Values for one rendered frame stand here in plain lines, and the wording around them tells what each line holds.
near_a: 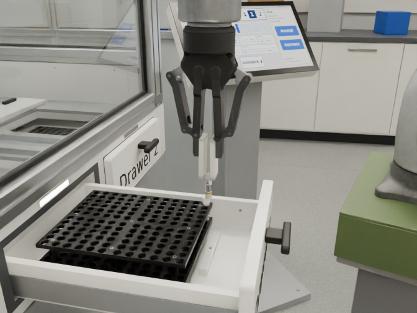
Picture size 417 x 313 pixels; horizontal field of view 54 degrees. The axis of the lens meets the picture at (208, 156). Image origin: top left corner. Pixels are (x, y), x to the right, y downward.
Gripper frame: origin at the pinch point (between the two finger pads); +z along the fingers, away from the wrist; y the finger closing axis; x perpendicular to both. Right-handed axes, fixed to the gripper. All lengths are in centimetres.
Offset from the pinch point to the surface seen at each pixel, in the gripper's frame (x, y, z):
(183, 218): 5.1, 2.8, 8.9
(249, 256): 16.6, -9.1, 6.0
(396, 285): -14.4, -36.3, 30.6
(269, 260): -106, -7, 96
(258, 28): -97, 3, -12
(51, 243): 15.9, 19.5, 9.1
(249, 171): -94, 3, 45
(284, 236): 8.7, -13.1, 7.6
